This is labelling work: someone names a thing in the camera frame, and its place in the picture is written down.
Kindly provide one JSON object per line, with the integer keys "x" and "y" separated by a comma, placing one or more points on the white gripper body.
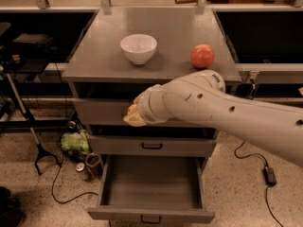
{"x": 146, "y": 105}

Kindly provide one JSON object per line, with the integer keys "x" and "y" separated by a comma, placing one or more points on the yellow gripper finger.
{"x": 134, "y": 119}

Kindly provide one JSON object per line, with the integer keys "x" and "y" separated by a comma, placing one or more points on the small orange fruit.
{"x": 132, "y": 108}

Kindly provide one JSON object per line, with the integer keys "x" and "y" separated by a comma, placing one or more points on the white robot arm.
{"x": 200, "y": 98}

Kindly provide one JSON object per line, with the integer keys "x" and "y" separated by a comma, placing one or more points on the grey middle drawer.
{"x": 154, "y": 146}

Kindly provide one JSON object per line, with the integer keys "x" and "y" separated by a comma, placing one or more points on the grey top drawer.
{"x": 102, "y": 111}

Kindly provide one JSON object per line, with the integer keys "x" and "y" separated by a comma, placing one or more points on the grey drawer cabinet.
{"x": 99, "y": 69}

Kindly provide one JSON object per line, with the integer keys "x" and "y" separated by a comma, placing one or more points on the grey open bottom drawer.
{"x": 152, "y": 189}

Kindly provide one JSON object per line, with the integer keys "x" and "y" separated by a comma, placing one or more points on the brown tin can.
{"x": 93, "y": 163}

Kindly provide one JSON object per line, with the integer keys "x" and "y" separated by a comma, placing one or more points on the white ceramic bowl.
{"x": 138, "y": 48}

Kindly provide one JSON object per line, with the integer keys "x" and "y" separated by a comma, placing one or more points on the green chip bag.
{"x": 76, "y": 141}

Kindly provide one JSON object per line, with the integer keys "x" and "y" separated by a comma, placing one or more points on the red apple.
{"x": 202, "y": 56}

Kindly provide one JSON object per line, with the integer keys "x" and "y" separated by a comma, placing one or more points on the silver soda can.
{"x": 83, "y": 172}

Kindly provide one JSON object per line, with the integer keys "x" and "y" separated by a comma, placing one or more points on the black reacher grabber tool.
{"x": 29, "y": 118}

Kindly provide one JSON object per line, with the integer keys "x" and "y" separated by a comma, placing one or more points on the wooden stick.
{"x": 179, "y": 2}

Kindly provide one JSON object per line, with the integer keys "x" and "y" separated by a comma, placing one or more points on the black side shelf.
{"x": 26, "y": 54}

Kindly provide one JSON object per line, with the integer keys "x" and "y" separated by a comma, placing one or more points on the black power adapter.
{"x": 270, "y": 176}

